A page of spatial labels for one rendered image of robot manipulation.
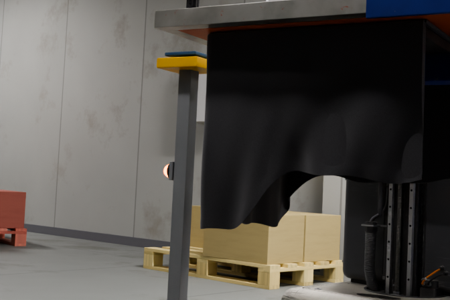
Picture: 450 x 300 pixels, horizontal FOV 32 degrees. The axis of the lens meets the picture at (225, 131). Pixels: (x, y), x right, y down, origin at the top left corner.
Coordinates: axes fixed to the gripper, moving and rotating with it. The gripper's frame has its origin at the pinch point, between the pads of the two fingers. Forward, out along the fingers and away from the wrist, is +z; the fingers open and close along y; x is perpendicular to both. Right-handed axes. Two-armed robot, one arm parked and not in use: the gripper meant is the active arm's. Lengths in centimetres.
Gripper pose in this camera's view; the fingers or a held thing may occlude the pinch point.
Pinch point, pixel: (192, 4)
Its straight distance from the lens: 215.4
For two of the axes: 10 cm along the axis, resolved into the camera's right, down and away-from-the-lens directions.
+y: -5.0, -0.8, -8.6
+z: -0.5, 10.0, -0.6
